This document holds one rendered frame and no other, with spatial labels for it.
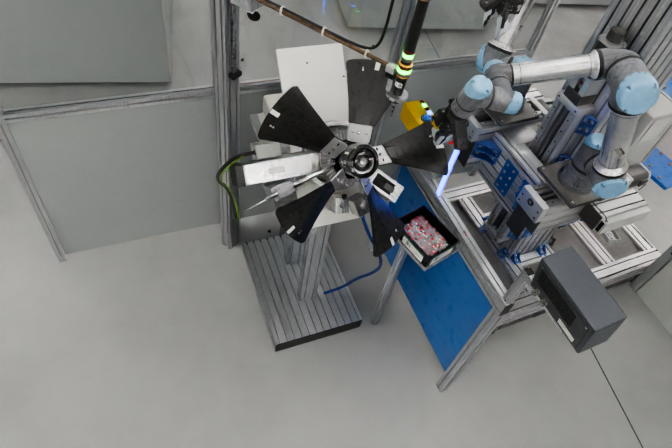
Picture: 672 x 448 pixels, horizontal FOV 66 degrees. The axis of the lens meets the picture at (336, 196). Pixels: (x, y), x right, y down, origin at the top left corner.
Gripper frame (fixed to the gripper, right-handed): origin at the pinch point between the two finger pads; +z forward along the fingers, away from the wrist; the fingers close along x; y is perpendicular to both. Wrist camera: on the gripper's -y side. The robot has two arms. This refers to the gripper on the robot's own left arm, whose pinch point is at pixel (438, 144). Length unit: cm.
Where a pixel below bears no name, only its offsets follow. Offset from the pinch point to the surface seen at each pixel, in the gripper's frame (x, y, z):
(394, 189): 13.9, -7.2, 18.2
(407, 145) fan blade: 10.9, 2.8, 2.0
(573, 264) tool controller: -13, -57, -22
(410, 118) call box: -8.6, 25.3, 24.3
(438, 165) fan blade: 2.0, -7.3, 2.0
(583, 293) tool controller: -10, -66, -24
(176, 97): 83, 62, 43
